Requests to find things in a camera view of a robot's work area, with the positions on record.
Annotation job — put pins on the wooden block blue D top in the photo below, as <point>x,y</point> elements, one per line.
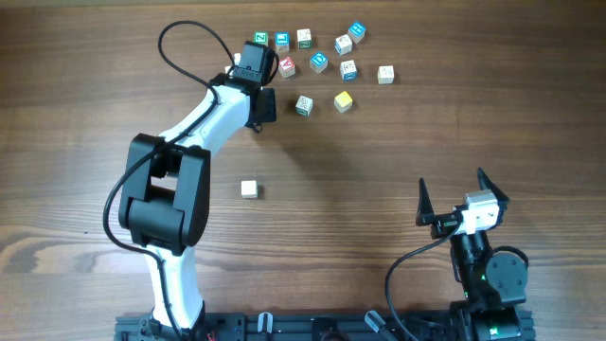
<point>319,62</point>

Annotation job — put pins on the wooden block number 2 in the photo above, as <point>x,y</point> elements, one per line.
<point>343,45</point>

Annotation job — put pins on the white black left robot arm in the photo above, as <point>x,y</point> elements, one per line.
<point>165,196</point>

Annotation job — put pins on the wooden block green Z side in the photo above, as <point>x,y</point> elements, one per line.
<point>304,106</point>

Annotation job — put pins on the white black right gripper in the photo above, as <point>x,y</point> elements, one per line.
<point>443,223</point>

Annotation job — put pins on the wooden block blue X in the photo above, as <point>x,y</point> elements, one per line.
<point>348,70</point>

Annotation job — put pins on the wooden block green top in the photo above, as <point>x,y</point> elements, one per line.
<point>261,37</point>

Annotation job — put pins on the wooden block red top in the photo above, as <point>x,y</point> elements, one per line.
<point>286,67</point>

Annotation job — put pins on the wooden block blue far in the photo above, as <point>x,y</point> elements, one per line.
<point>356,32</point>

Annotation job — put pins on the wooden block letter L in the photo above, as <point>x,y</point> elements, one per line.
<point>386,74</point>

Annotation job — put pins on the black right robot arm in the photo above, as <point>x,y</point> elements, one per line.
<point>493,279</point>

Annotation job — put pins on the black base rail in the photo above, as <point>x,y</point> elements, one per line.
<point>326,327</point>

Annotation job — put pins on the wooden block letter M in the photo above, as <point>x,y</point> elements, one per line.
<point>249,189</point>

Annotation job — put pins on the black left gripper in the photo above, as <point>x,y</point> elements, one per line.
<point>270,112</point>

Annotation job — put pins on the wooden block green Z front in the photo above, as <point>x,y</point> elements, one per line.
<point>304,38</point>

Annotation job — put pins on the wooden block yellow top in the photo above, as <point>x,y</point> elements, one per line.
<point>343,102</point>

